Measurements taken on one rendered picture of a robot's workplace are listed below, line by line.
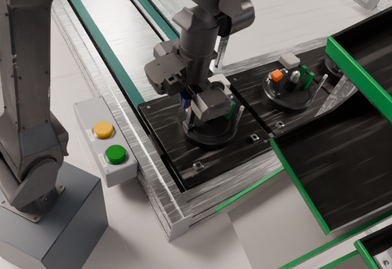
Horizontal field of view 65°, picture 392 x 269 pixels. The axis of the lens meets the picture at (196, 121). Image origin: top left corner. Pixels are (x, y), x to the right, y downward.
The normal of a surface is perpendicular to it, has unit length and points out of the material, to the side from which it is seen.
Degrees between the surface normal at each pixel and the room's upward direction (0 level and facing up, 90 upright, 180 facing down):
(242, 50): 0
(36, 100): 90
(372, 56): 25
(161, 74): 17
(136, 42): 0
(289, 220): 45
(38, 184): 90
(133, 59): 0
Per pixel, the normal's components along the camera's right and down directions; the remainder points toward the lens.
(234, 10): 0.67, 0.63
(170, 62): -0.08, -0.49
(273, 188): -0.54, -0.31
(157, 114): 0.15, -0.63
